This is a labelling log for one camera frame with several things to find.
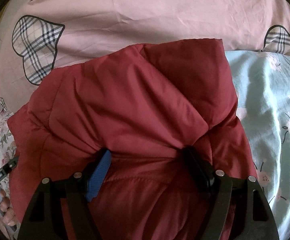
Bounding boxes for red quilted puffer jacket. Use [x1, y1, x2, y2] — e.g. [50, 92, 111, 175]
[8, 39, 256, 239]

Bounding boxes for person's left hand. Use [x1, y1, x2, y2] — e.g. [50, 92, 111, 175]
[0, 189, 18, 226]

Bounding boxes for light teal floral bedsheet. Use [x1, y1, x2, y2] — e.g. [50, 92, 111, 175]
[225, 50, 290, 239]

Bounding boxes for pink duvet with plaid hearts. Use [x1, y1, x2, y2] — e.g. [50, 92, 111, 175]
[0, 0, 290, 112]

